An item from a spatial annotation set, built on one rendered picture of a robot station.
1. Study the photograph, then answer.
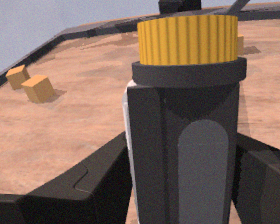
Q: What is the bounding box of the small tan block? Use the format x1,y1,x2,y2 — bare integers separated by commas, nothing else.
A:
238,31,244,56
6,65,31,90
22,75,55,103

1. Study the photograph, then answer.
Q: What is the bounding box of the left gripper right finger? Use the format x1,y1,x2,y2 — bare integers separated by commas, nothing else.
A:
232,132,280,224

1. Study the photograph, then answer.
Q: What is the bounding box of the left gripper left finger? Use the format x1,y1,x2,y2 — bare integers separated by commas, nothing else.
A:
0,131,133,224

